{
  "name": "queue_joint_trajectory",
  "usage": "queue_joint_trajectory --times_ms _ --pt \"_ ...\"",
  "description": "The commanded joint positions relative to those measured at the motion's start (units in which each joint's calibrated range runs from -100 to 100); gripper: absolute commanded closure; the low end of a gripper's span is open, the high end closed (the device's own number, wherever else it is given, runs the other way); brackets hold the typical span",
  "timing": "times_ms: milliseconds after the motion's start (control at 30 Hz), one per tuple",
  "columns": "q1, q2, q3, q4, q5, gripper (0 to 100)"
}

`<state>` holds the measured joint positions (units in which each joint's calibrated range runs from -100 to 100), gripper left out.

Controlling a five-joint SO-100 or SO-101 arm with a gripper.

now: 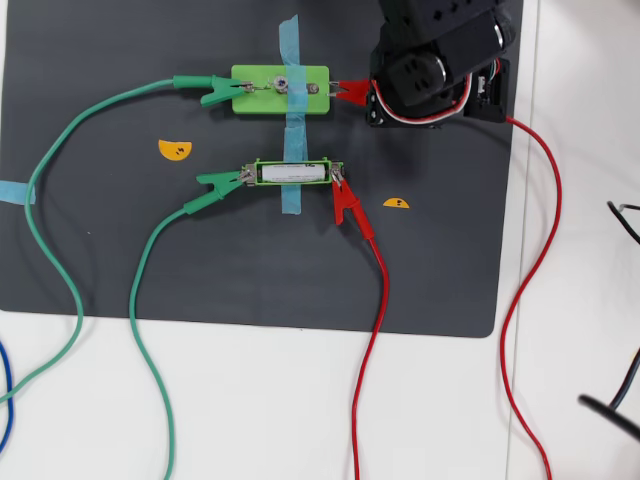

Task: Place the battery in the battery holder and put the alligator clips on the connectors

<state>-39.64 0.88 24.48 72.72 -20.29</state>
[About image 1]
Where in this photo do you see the green bulb holder board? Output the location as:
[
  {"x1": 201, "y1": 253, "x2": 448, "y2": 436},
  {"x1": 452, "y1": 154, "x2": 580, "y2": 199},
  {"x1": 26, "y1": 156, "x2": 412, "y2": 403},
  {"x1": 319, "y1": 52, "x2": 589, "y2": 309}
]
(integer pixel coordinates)
[{"x1": 230, "y1": 65, "x2": 331, "y2": 116}]

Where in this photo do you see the red alligator clip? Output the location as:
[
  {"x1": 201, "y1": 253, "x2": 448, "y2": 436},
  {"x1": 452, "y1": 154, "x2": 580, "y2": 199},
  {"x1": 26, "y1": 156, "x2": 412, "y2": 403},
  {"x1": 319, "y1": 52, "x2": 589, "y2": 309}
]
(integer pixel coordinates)
[
  {"x1": 327, "y1": 78, "x2": 374, "y2": 107},
  {"x1": 329, "y1": 169, "x2": 376, "y2": 242}
]

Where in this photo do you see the dark grey work mat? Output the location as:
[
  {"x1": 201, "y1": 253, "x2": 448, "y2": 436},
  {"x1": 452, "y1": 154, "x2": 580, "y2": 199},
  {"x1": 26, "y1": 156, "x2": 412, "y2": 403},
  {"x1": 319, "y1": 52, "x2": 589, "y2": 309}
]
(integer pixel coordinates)
[{"x1": 0, "y1": 0, "x2": 525, "y2": 340}]

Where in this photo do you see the green cable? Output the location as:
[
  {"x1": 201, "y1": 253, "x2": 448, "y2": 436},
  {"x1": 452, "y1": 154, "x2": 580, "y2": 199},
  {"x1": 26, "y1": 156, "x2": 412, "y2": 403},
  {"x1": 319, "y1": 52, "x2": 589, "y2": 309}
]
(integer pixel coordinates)
[
  {"x1": 128, "y1": 207, "x2": 190, "y2": 480},
  {"x1": 0, "y1": 78, "x2": 177, "y2": 405}
]

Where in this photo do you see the blue cable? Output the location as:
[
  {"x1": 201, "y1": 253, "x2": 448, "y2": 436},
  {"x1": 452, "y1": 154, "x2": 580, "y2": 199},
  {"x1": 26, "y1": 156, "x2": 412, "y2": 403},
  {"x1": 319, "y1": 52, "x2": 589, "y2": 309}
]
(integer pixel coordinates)
[{"x1": 0, "y1": 341, "x2": 15, "y2": 451}]

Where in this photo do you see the dark grey cable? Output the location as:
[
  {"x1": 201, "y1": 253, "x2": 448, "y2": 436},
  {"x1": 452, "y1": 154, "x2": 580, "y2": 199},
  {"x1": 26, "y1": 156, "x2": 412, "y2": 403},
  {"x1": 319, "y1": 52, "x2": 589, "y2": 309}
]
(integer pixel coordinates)
[{"x1": 608, "y1": 347, "x2": 640, "y2": 411}]

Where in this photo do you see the black blurred rod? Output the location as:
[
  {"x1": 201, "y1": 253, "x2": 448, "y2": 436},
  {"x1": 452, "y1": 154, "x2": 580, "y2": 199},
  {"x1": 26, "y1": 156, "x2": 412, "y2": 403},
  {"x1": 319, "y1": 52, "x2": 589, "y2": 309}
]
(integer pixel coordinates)
[{"x1": 577, "y1": 393, "x2": 640, "y2": 444}]

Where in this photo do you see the red cable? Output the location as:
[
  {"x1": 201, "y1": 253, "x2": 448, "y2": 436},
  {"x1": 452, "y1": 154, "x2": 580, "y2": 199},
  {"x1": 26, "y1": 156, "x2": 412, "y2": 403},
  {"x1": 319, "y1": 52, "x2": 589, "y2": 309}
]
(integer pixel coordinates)
[
  {"x1": 351, "y1": 237, "x2": 391, "y2": 480},
  {"x1": 505, "y1": 115, "x2": 564, "y2": 480}
]

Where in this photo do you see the white AA battery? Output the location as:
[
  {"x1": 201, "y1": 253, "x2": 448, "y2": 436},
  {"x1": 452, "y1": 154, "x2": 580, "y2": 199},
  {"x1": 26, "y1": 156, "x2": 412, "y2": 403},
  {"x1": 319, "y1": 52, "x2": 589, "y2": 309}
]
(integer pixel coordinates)
[{"x1": 262, "y1": 163, "x2": 325, "y2": 182}]

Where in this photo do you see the short blue tape piece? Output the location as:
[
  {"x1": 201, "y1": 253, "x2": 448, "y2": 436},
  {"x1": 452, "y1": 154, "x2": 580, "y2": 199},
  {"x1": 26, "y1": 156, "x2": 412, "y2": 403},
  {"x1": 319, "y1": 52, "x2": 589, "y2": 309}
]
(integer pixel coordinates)
[{"x1": 0, "y1": 180, "x2": 37, "y2": 206}]

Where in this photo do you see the green alligator clip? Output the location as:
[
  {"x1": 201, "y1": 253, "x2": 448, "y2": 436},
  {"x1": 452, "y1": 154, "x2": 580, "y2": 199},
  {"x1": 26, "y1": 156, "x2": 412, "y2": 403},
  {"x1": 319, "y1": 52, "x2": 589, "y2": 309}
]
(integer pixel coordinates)
[
  {"x1": 172, "y1": 74, "x2": 254, "y2": 108},
  {"x1": 183, "y1": 169, "x2": 254, "y2": 216}
]

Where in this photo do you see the thin black cable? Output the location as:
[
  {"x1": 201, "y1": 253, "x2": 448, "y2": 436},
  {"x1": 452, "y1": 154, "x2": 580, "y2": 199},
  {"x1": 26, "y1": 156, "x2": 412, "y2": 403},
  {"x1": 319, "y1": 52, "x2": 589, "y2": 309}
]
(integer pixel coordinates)
[{"x1": 607, "y1": 199, "x2": 640, "y2": 246}]

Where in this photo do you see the green battery holder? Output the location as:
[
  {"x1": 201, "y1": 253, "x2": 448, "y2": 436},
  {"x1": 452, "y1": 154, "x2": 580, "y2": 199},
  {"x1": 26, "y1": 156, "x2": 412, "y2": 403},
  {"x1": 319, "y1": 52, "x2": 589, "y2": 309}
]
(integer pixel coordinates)
[{"x1": 241, "y1": 157, "x2": 346, "y2": 189}]

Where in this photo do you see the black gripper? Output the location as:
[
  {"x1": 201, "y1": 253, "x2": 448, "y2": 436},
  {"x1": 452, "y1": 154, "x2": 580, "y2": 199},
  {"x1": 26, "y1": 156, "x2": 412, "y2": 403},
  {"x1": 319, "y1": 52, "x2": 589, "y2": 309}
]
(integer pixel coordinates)
[{"x1": 366, "y1": 42, "x2": 471, "y2": 129}]

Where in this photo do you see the white red black servo wire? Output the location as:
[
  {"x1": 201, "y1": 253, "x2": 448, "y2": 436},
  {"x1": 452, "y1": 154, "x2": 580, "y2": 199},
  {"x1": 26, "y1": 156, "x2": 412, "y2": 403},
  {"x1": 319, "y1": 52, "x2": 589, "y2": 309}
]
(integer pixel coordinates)
[{"x1": 372, "y1": 82, "x2": 501, "y2": 125}]

